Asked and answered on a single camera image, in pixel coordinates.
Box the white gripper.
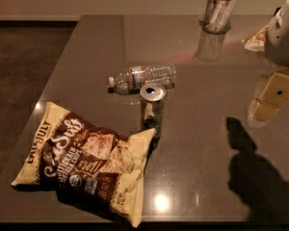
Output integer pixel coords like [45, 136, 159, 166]
[248, 0, 289, 123]

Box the clear plastic water bottle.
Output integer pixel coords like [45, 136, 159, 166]
[108, 63, 176, 95]

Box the small snack packet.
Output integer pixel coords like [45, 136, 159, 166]
[245, 26, 268, 52]

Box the glass cup with utensils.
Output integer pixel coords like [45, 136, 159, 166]
[202, 0, 236, 35]

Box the opened aluminium drink can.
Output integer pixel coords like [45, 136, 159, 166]
[140, 84, 166, 138]

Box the yellow brown tortilla chips bag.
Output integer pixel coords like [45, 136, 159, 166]
[12, 102, 156, 227]

